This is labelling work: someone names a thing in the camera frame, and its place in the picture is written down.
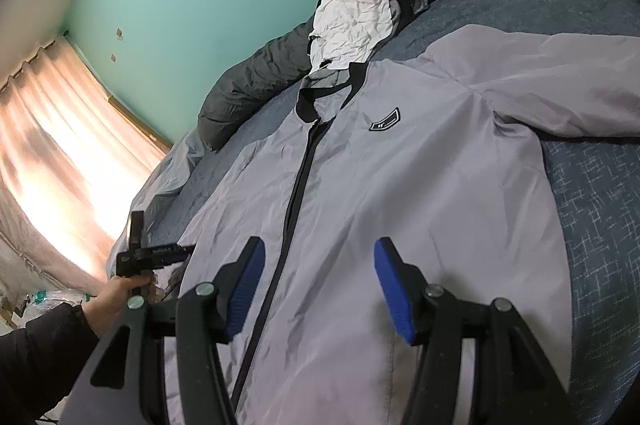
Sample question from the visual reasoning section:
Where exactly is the white crumpled garment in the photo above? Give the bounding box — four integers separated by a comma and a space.
306, 0, 402, 70

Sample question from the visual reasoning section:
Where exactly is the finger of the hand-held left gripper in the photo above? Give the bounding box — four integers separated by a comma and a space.
167, 243, 199, 267

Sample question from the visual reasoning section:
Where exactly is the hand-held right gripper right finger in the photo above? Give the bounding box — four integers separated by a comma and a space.
374, 236, 581, 425

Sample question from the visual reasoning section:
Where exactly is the clear plastic bag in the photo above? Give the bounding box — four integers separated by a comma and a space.
17, 287, 93, 308

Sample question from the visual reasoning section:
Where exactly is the light grey sheet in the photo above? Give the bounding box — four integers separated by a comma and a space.
106, 129, 213, 278

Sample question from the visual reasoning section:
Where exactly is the dark grey rolled duvet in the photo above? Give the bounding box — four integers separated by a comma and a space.
196, 0, 572, 152

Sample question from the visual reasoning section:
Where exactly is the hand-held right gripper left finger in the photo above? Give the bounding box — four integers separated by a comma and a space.
65, 236, 267, 425

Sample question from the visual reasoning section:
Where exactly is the person's left hand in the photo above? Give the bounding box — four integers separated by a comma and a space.
81, 274, 154, 337

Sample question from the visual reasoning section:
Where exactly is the grey crumpled garment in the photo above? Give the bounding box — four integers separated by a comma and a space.
299, 59, 362, 94

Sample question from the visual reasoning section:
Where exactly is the pink curtain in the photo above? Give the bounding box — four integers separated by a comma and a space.
0, 35, 169, 303

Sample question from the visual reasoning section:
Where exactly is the light grey zip jacket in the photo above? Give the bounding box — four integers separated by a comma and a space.
107, 24, 640, 425

